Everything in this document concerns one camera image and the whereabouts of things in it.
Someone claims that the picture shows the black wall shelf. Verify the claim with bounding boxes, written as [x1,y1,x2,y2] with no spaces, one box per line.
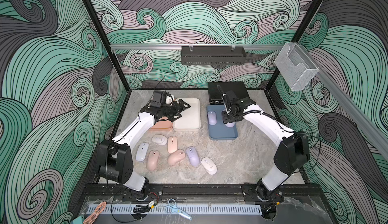
[181,47,247,66]

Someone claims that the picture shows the pink mouse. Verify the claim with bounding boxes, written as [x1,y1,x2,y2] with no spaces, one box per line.
[167,149,186,166]
[147,150,160,171]

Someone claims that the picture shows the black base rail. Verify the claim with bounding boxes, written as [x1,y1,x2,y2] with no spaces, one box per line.
[80,183,324,203]

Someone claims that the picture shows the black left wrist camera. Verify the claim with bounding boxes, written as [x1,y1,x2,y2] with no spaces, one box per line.
[150,91,174,108]

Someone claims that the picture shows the cream storage tray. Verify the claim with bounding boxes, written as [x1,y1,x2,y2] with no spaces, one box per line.
[172,98,201,132]

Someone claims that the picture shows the white mouse with logo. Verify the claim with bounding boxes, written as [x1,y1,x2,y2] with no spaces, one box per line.
[201,157,218,175]

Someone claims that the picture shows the pale blue white flat mouse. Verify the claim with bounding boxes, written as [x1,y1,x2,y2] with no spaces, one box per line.
[135,143,149,162]

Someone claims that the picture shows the blue storage tray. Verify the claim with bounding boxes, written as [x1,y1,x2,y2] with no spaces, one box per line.
[206,105,238,141]

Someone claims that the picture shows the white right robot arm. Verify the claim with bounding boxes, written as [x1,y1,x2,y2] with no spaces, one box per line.
[219,88,310,198]

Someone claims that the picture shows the orange cable coil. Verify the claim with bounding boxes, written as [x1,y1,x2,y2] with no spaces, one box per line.
[81,201,107,224]

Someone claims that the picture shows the peach flat mouse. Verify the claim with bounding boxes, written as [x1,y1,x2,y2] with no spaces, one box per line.
[167,136,178,154]

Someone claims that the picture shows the aluminium wall rail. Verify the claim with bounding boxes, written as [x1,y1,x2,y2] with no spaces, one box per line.
[110,43,284,50]

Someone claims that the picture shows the pink storage tray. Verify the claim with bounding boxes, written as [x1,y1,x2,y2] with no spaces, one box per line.
[148,98,172,130]

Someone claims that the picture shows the clear plastic wall holder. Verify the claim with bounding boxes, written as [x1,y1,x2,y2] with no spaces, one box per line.
[274,42,319,91]

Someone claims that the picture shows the black ribbed briefcase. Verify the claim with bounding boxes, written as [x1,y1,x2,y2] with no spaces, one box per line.
[208,82,249,105]

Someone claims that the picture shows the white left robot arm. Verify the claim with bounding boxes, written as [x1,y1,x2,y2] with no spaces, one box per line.
[97,99,191,192]

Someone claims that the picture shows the white slotted cable duct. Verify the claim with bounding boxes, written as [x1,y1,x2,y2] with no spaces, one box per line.
[102,204,262,215]

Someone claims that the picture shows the blue handled scissors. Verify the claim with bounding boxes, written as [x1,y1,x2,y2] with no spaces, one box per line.
[164,198,192,220]

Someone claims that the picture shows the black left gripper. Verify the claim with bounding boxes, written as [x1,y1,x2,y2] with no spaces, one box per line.
[159,100,190,122]

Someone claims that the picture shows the purple mouse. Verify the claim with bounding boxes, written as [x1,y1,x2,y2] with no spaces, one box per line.
[207,111,217,126]
[186,146,200,166]
[225,123,235,128]

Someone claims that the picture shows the white mouse upper left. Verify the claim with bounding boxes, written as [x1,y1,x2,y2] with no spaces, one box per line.
[152,134,168,146]

